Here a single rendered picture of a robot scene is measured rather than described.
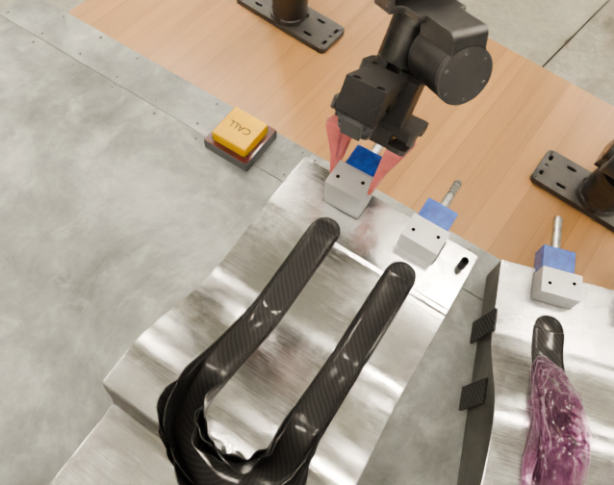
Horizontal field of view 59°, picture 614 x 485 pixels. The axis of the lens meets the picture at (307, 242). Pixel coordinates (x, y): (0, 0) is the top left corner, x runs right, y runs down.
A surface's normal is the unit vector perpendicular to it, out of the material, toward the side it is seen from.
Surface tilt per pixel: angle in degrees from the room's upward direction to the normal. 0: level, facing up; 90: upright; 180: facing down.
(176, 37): 0
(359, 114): 60
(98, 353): 0
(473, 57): 69
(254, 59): 0
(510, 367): 28
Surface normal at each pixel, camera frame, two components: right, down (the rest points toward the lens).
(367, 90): -0.43, 0.41
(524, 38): 0.06, -0.44
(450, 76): 0.33, 0.64
